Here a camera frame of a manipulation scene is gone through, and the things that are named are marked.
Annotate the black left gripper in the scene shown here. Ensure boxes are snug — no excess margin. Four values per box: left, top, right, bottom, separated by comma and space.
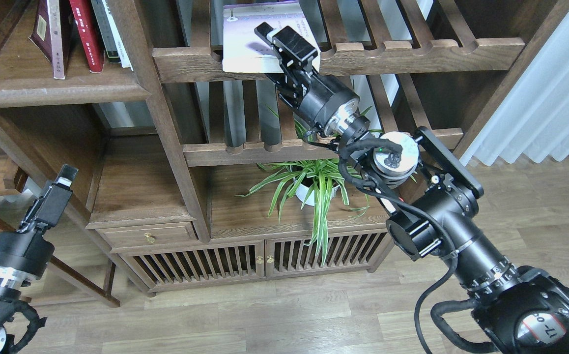
0, 164, 79, 286

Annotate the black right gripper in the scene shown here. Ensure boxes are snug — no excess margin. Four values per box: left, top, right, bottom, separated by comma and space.
255, 22, 360, 137

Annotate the lavender white paperback book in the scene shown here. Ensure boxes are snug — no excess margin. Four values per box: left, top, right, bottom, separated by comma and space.
222, 0, 319, 73

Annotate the maroon book with white characters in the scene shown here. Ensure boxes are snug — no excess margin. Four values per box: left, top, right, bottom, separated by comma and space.
30, 0, 73, 79

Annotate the red paperback book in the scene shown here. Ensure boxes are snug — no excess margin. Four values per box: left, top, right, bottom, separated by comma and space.
70, 0, 104, 73

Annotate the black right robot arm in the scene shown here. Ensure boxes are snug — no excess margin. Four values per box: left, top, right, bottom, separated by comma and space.
255, 22, 569, 354

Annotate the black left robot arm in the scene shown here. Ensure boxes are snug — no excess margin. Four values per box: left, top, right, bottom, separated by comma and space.
0, 164, 78, 354

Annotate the small wooden drawer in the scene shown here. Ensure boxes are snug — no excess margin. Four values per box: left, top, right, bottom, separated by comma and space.
97, 222, 197, 249

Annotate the dark wooden bookshelf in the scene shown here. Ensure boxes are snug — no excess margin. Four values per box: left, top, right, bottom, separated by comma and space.
0, 0, 569, 296

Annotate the white upright book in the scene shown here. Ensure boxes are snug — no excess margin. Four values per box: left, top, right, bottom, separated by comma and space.
102, 0, 133, 70

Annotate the left slatted cabinet door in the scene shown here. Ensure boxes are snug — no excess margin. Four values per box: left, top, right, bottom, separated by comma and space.
120, 240, 266, 292

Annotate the slatted cabinet door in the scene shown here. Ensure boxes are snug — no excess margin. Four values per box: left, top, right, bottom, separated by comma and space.
120, 240, 266, 292
264, 229, 394, 278

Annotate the green spider plant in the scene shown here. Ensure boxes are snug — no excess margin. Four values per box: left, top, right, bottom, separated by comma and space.
246, 158, 350, 264

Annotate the white plant pot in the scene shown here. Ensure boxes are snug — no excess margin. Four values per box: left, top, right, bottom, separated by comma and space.
294, 178, 341, 209

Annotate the dark green upright book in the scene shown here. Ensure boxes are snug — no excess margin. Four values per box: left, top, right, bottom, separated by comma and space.
91, 0, 121, 63

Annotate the right slatted cabinet door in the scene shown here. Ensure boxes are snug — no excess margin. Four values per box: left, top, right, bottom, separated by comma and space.
264, 229, 394, 278

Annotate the white sheer curtain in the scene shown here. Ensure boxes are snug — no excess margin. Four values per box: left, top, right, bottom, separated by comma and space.
460, 13, 569, 166

